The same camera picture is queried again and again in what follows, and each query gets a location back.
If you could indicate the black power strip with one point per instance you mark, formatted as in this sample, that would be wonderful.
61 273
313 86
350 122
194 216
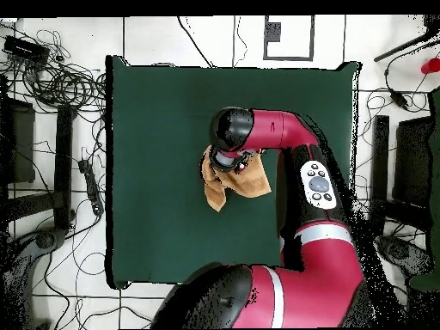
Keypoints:
91 185

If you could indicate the dark flat panel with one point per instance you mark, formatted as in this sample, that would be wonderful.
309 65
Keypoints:
412 161
22 144

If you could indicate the grey square floor frame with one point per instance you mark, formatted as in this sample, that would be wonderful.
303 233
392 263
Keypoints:
288 58

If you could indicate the black rounded floor base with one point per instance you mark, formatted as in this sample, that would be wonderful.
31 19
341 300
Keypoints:
46 240
402 254

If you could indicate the tan terry towel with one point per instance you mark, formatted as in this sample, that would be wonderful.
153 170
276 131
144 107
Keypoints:
251 184

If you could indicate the small dark square plate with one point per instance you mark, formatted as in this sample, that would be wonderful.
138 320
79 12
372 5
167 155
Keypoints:
273 32

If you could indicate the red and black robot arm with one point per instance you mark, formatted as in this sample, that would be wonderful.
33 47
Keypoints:
309 282

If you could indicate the black power adapter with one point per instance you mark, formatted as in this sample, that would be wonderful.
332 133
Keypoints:
398 99

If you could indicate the black pole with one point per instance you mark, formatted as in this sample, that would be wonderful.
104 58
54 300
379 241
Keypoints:
402 46

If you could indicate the black flat electronics box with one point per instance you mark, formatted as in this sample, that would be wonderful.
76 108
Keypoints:
25 50

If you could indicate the red rounded object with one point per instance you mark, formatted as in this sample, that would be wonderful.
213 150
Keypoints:
431 66

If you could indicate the dark green table cloth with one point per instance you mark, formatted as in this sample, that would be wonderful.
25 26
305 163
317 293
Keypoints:
154 206

